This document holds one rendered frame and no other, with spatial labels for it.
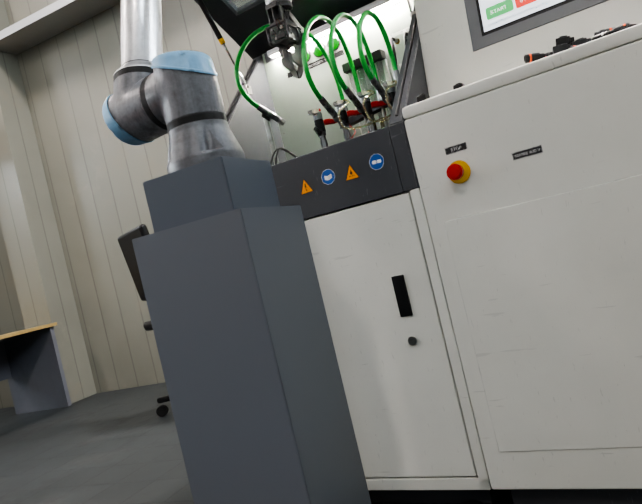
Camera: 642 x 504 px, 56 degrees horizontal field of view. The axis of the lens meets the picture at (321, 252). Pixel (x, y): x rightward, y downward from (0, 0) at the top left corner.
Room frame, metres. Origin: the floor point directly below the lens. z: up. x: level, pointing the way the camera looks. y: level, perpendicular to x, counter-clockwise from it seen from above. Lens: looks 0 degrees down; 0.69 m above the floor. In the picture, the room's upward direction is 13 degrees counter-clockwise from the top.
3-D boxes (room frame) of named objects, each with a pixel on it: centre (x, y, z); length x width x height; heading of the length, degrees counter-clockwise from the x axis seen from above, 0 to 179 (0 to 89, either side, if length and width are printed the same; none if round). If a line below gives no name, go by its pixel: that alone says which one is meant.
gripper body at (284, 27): (1.73, -0.04, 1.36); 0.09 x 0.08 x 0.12; 150
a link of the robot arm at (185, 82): (1.17, 0.18, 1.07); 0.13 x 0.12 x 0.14; 56
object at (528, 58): (1.30, -0.65, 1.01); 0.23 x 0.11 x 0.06; 60
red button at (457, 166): (1.33, -0.33, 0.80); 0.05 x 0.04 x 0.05; 60
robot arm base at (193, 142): (1.17, 0.18, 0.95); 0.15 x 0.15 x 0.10
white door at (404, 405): (1.58, 0.05, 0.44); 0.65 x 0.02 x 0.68; 60
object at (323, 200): (1.59, 0.04, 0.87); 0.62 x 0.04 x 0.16; 60
